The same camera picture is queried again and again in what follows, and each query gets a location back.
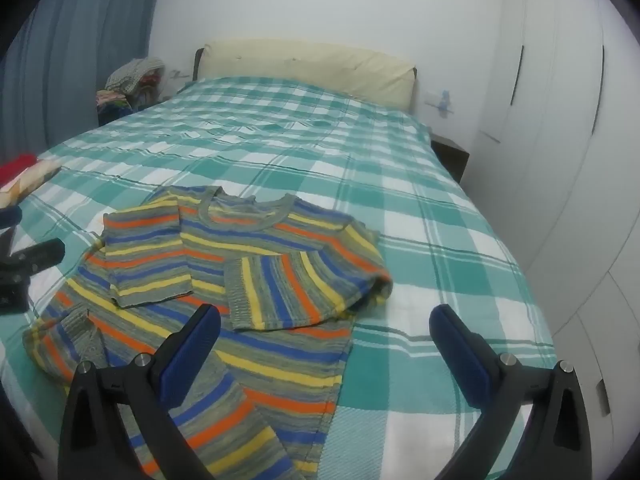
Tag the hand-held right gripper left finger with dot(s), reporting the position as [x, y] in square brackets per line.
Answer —
[192, 345]

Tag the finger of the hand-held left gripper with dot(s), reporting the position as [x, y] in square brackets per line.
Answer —
[42, 254]

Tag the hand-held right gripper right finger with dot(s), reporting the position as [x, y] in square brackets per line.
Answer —
[455, 347]

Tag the striped knit sweater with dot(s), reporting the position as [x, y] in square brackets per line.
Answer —
[280, 280]

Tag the pile of colourful clothes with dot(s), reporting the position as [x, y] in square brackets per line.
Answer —
[116, 100]

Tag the orange checked cloth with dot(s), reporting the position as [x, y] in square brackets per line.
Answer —
[30, 180]

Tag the red cloth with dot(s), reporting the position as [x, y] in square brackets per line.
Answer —
[17, 166]

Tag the dark nightstand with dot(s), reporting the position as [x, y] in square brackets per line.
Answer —
[452, 157]

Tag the green checked bed blanket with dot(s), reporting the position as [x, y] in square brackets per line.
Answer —
[350, 160]

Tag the white wardrobe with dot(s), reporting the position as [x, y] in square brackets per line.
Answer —
[560, 160]

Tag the blue-grey curtain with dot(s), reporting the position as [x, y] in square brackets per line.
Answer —
[75, 35]

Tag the cream padded headboard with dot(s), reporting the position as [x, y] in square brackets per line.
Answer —
[300, 62]

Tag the white wall socket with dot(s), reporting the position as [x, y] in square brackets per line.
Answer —
[176, 75]

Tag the wall socket with blue ornament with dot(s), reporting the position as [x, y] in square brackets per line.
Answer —
[442, 102]

